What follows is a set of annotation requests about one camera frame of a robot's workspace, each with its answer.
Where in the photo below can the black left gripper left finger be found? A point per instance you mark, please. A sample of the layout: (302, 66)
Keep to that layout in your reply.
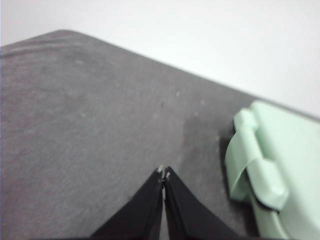
(140, 215)

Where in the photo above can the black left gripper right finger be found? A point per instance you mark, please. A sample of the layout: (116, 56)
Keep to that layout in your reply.
(185, 215)

